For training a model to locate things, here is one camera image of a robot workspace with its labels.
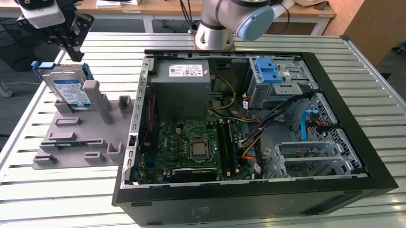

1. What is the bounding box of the silver disk bay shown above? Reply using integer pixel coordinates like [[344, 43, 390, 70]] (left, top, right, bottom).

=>
[[266, 141, 364, 179]]

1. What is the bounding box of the orange wire bundle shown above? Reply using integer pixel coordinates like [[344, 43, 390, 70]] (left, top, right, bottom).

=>
[[240, 132, 263, 166]]

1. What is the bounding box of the grey parts rack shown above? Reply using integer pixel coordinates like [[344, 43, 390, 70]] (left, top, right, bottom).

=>
[[31, 80, 136, 171]]

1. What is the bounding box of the brown cardboard piece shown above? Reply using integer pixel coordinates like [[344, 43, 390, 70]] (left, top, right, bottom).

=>
[[294, 0, 327, 10]]

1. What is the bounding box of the black graphics card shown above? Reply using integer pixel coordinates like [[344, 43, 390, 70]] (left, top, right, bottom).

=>
[[171, 167, 220, 183]]

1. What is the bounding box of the hard disk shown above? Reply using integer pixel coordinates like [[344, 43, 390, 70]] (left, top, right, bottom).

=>
[[31, 60, 95, 110]]

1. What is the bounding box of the red twisted wire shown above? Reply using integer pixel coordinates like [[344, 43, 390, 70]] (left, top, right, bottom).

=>
[[141, 95, 153, 146]]

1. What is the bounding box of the black RAM slot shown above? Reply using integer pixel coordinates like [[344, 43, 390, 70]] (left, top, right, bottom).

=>
[[223, 119, 235, 175], [216, 119, 230, 176]]

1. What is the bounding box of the blue SATA wire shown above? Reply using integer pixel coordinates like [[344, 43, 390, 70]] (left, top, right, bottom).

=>
[[302, 109, 315, 143]]

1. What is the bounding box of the silver CPU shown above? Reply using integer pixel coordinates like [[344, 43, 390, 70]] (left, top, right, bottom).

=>
[[191, 142, 210, 159]]

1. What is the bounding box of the black cable bundle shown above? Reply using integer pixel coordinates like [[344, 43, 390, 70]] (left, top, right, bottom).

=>
[[239, 92, 319, 148]]

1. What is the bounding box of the CPU socket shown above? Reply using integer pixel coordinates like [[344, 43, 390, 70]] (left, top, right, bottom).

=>
[[188, 135, 214, 164]]

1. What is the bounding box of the black PC case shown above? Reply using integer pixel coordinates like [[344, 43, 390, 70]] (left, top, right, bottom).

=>
[[111, 49, 399, 226]]

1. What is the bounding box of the silver drive cage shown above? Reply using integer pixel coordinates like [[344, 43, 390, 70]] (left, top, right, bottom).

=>
[[246, 57, 319, 110]]

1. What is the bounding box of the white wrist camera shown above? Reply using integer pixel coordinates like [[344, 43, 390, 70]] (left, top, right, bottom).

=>
[[20, 0, 67, 29]]

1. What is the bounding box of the grey power supply unit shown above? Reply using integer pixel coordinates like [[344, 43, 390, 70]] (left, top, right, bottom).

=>
[[148, 59, 212, 122]]

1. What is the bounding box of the yellow wire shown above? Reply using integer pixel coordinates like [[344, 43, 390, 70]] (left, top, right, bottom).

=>
[[208, 75, 238, 110]]

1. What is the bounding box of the coloured power wire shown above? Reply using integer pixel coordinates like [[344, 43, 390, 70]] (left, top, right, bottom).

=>
[[308, 119, 339, 133]]

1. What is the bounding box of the green motherboard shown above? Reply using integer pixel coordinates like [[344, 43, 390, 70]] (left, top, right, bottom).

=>
[[140, 120, 254, 185]]

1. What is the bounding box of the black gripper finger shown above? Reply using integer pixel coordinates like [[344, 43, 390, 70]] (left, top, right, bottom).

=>
[[15, 15, 80, 62], [69, 13, 96, 60]]

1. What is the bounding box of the wooden desk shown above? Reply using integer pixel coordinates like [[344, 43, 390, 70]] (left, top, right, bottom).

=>
[[0, 0, 336, 36]]

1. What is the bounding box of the blue plastic drive latch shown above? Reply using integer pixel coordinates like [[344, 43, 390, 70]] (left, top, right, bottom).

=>
[[254, 58, 283, 84]]

